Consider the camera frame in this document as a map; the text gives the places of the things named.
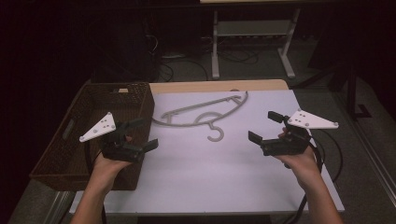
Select metal floor rail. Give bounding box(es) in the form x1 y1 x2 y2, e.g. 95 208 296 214
334 90 396 200

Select brown wicker basket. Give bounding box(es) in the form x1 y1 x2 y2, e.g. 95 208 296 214
29 81 156 191

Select person's left hand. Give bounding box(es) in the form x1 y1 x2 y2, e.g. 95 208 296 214
92 153 132 188

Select grey clothes hanger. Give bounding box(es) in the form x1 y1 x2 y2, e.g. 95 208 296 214
151 90 249 143

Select person's right hand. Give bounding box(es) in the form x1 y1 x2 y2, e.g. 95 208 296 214
274 146 322 188

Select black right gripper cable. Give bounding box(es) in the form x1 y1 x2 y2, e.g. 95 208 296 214
281 128 344 224

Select white mat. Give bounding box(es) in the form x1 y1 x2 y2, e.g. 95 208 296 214
68 90 346 216

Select black stand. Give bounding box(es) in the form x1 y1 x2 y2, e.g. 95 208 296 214
292 60 374 121

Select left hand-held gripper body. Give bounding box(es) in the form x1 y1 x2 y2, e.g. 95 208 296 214
78 111 145 163

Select white metal stand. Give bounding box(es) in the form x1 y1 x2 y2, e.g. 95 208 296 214
210 7 302 80

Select black floor cables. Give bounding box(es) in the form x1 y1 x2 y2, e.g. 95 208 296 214
217 46 260 65

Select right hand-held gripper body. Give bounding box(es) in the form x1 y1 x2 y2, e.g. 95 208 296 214
262 108 340 157

